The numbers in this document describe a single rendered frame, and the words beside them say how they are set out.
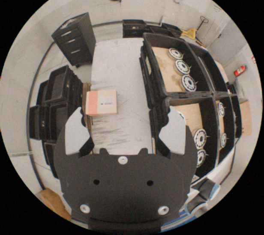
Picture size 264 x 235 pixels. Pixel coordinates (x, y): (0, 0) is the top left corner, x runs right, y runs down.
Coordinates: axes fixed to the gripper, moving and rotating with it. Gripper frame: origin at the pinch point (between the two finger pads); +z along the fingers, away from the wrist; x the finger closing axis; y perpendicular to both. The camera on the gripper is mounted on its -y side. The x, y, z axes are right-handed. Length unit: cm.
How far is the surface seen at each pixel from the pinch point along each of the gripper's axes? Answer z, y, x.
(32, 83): 127, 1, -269
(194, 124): 11.7, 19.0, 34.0
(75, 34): 96, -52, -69
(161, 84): 14.7, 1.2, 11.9
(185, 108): 17.5, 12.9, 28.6
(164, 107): 10.0, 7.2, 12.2
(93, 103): 24.0, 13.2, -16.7
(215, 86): 29, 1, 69
